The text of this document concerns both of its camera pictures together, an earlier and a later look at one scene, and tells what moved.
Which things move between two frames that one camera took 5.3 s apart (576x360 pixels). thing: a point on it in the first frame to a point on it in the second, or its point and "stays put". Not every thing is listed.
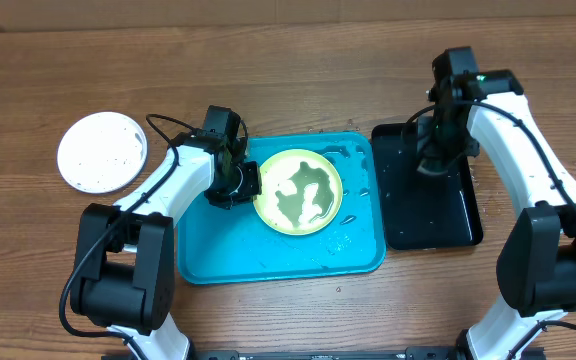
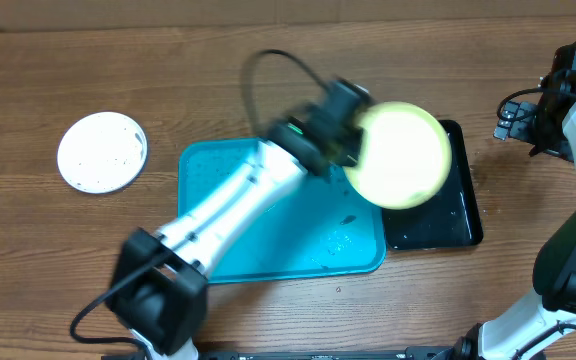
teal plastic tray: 217,245 stays put
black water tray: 422,210 stays put
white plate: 101,152 stays put
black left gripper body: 241,183 to 347,145
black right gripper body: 446,140 to 542,131
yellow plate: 301,191 to 404,158
